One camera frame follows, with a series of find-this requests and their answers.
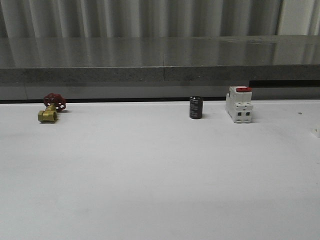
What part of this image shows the black cylindrical capacitor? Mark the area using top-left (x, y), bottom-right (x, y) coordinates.
top-left (189, 96), bottom-right (203, 120)

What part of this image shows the brass valve red handwheel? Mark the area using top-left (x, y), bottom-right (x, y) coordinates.
top-left (37, 93), bottom-right (67, 123)

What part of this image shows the grey stone counter ledge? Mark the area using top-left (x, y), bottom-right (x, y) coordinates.
top-left (0, 35), bottom-right (320, 88)

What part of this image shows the white circuit breaker red switch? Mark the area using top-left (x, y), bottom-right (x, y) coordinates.
top-left (225, 86), bottom-right (254, 124)

